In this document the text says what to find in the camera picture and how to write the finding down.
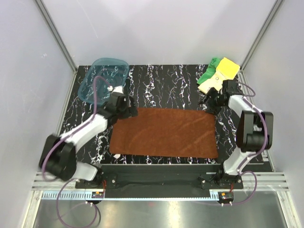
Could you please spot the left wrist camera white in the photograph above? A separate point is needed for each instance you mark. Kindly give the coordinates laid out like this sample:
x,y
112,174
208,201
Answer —
x,y
116,89

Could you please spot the aluminium frame rail front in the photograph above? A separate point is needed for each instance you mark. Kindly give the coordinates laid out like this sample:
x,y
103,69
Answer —
x,y
199,191

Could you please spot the left aluminium frame post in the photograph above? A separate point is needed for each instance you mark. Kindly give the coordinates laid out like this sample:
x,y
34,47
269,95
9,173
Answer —
x,y
55,33

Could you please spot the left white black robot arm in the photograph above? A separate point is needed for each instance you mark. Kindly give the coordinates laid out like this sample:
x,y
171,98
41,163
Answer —
x,y
59,153

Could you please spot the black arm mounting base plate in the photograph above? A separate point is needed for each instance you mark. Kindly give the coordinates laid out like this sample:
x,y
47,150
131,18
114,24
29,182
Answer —
x,y
205,176

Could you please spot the brown towel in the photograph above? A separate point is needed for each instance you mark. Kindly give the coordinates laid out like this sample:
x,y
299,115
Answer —
x,y
167,133

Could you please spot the teal transparent plastic bin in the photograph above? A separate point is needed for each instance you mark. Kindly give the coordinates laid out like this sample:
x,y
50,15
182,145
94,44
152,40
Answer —
x,y
103,73

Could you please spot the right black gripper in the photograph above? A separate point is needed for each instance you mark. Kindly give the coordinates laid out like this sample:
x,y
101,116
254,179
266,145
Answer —
x,y
213,109

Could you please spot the right aluminium frame post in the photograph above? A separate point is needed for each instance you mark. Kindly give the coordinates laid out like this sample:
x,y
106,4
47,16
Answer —
x,y
265,26

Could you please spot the cream towel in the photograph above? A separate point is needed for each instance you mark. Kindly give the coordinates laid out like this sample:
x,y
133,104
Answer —
x,y
216,82

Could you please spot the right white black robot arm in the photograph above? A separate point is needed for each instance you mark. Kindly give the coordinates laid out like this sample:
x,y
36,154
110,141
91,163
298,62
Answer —
x,y
254,132

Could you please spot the aluminium frame post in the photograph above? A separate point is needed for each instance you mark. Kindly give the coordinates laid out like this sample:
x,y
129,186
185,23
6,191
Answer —
x,y
265,26
55,33

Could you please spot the green towel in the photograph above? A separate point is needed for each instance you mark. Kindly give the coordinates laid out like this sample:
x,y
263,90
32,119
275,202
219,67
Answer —
x,y
211,69

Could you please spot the yellow towel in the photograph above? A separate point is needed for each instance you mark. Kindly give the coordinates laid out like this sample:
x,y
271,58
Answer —
x,y
228,68

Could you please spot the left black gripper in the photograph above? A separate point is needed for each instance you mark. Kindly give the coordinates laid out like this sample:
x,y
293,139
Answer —
x,y
130,112

